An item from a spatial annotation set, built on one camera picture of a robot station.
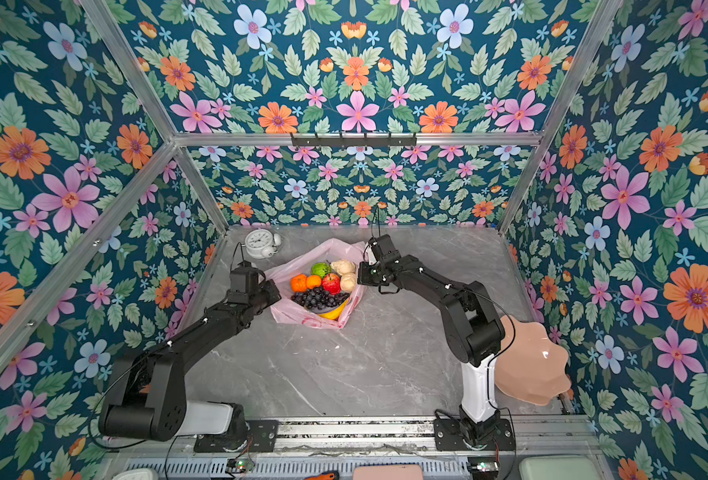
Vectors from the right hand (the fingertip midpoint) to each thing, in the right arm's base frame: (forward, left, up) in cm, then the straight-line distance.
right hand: (358, 273), depth 94 cm
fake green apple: (+5, +13, -4) cm, 15 cm away
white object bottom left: (-51, +49, -7) cm, 71 cm away
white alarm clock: (+18, +38, -5) cm, 42 cm away
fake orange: (0, +15, -4) cm, 16 cm away
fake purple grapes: (-6, +13, -5) cm, 15 cm away
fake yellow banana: (-11, +7, -7) cm, 15 cm away
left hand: (-4, +24, +3) cm, 25 cm away
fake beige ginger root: (+6, +5, -5) cm, 9 cm away
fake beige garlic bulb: (0, +4, -5) cm, 6 cm away
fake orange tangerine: (0, +21, -6) cm, 21 cm away
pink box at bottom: (-51, -8, -9) cm, 52 cm away
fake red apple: (-1, +9, -4) cm, 10 cm away
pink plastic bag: (-3, +23, +5) cm, 23 cm away
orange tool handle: (-52, +7, -9) cm, 53 cm away
